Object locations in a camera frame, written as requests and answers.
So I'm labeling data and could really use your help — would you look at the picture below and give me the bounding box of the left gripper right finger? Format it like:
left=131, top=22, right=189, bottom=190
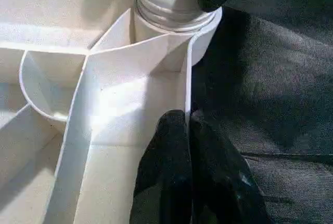
left=188, top=111, right=271, bottom=224

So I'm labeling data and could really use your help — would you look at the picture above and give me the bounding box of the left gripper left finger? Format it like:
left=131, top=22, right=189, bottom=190
left=129, top=110, right=193, bottom=224

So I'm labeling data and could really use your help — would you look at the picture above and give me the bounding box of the white plastic table leg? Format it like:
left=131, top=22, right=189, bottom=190
left=134, top=0, right=216, bottom=32

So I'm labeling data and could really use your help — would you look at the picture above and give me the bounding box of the white plastic table top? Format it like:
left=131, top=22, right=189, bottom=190
left=0, top=0, right=223, bottom=224

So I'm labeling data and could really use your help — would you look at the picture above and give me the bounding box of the black table mat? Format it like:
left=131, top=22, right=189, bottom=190
left=0, top=0, right=333, bottom=224

